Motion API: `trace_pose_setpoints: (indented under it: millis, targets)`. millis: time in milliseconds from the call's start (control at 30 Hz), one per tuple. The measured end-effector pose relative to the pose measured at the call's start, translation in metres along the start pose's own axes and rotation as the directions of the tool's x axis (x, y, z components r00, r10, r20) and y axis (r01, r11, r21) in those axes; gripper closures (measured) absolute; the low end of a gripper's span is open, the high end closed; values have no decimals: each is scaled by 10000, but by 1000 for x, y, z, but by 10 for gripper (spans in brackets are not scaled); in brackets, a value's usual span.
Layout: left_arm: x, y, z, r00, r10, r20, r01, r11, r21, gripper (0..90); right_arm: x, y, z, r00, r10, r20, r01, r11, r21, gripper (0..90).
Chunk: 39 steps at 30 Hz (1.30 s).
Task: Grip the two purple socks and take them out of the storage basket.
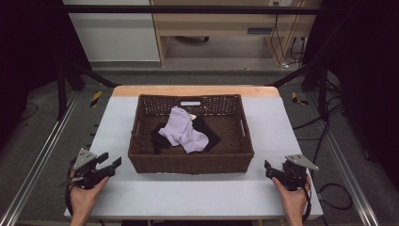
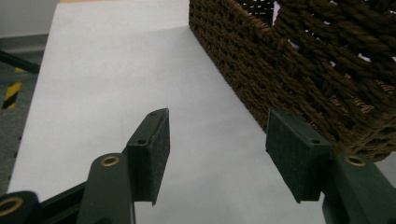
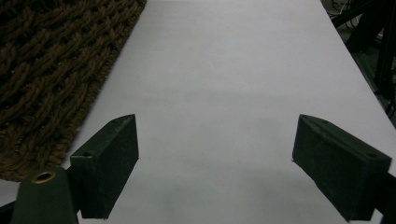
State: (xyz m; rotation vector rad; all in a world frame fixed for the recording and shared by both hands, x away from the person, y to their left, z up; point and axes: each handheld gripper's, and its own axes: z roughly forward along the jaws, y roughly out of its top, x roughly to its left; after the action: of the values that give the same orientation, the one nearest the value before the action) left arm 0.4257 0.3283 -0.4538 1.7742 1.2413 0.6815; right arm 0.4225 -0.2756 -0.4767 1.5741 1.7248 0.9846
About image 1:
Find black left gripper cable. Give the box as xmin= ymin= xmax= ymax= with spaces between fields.
xmin=64 ymin=156 xmax=78 ymax=218

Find black horizontal frame bar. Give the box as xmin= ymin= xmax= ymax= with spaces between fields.
xmin=61 ymin=4 xmax=335 ymax=16

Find person's right hand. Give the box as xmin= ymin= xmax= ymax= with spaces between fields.
xmin=271 ymin=177 xmax=312 ymax=218

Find aluminium rail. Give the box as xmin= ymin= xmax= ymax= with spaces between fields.
xmin=0 ymin=89 xmax=81 ymax=226
xmin=304 ymin=93 xmax=381 ymax=226

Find black sock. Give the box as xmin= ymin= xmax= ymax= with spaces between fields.
xmin=191 ymin=115 xmax=222 ymax=153
xmin=151 ymin=122 xmax=172 ymax=155

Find person's left hand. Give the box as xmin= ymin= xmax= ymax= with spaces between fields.
xmin=69 ymin=176 xmax=111 ymax=218

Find black curtain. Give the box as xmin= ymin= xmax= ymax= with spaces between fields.
xmin=302 ymin=0 xmax=399 ymax=191
xmin=0 ymin=0 xmax=92 ymax=150

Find white table mat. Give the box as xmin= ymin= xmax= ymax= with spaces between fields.
xmin=63 ymin=95 xmax=325 ymax=221

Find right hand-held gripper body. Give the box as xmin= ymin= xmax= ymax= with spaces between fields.
xmin=277 ymin=153 xmax=320 ymax=191

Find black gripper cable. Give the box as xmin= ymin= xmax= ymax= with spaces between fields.
xmin=64 ymin=156 xmax=78 ymax=218
xmin=301 ymin=183 xmax=312 ymax=224

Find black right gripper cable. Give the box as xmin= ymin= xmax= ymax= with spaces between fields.
xmin=301 ymin=183 xmax=312 ymax=224

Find thin black floor cable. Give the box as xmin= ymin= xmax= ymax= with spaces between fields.
xmin=18 ymin=101 xmax=40 ymax=124

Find light wooden desk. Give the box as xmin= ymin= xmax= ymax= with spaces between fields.
xmin=150 ymin=0 xmax=323 ymax=68

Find brown wicker basket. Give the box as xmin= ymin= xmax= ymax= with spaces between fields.
xmin=127 ymin=93 xmax=255 ymax=175

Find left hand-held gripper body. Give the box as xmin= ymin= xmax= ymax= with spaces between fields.
xmin=67 ymin=148 xmax=109 ymax=190

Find hanging desk cables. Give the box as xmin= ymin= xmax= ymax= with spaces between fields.
xmin=270 ymin=1 xmax=308 ymax=69

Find black floor cable loop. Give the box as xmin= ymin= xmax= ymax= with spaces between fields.
xmin=315 ymin=183 xmax=354 ymax=212

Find yellow black floor tape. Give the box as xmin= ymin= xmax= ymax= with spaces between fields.
xmin=291 ymin=91 xmax=309 ymax=106
xmin=89 ymin=90 xmax=104 ymax=108

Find lavender sock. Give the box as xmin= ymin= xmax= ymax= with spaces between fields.
xmin=157 ymin=106 xmax=193 ymax=148
xmin=178 ymin=119 xmax=210 ymax=155

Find black metal stand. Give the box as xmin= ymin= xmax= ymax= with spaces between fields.
xmin=265 ymin=58 xmax=331 ymax=122
xmin=56 ymin=59 xmax=121 ymax=121

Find white cabinet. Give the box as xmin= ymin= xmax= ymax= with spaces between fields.
xmin=61 ymin=0 xmax=162 ymax=63

